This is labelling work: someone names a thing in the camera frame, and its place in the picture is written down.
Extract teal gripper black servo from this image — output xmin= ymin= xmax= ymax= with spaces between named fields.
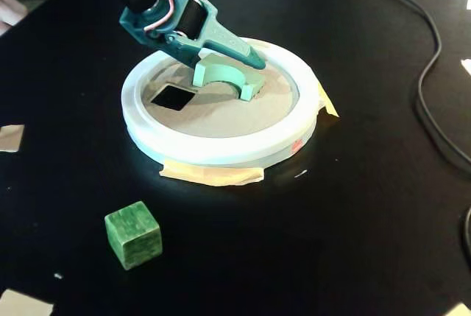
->
xmin=118 ymin=0 xmax=267 ymax=71

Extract light green U shape block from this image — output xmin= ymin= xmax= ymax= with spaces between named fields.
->
xmin=191 ymin=53 xmax=267 ymax=103

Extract cardboard disc with shape holes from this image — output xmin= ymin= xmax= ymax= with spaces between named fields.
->
xmin=141 ymin=52 xmax=300 ymax=139

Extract white round sorter container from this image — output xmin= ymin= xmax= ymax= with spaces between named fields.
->
xmin=120 ymin=35 xmax=320 ymax=168

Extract wide beige masking tape strip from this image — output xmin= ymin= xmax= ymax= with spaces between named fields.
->
xmin=159 ymin=159 xmax=266 ymax=187

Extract small beige masking tape piece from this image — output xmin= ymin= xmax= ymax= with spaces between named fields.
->
xmin=316 ymin=82 xmax=340 ymax=119

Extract dark green wooden cube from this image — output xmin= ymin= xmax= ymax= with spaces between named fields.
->
xmin=104 ymin=200 xmax=163 ymax=271

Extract small square beige paper piece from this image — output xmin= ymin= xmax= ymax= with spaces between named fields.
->
xmin=0 ymin=124 xmax=26 ymax=154

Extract large beige paper piece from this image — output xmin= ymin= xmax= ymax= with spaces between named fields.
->
xmin=0 ymin=288 xmax=55 ymax=316

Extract pale yellow paper corner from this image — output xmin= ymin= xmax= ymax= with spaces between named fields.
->
xmin=446 ymin=302 xmax=471 ymax=316

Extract red white servo wires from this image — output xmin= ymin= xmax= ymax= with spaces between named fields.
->
xmin=72 ymin=0 xmax=175 ymax=34

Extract long black cable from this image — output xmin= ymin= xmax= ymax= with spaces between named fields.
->
xmin=209 ymin=0 xmax=471 ymax=177

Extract short black cable loop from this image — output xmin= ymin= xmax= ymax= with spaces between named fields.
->
xmin=458 ymin=205 xmax=471 ymax=269

